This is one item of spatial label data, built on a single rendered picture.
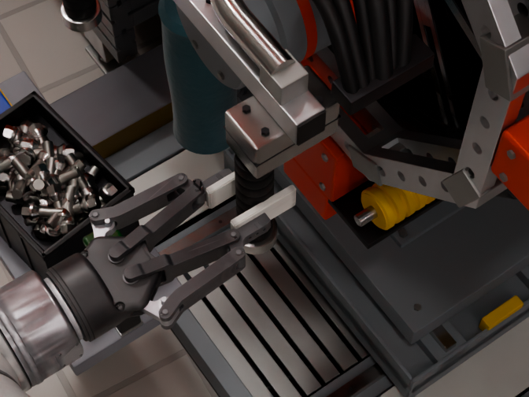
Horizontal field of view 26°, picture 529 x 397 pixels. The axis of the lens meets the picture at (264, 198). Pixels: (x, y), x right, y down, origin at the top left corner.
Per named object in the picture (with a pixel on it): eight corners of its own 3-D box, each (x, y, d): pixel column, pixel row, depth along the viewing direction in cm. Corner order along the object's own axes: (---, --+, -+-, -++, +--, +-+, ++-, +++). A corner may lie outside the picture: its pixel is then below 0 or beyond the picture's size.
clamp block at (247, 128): (339, 132, 103) (342, 98, 98) (256, 182, 100) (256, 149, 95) (305, 94, 105) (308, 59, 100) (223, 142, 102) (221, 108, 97)
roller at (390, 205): (545, 136, 152) (555, 111, 147) (370, 249, 144) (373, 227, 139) (516, 106, 155) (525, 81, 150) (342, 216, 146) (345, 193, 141)
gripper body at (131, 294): (46, 291, 107) (131, 241, 109) (93, 361, 103) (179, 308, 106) (32, 254, 100) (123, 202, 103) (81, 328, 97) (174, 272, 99)
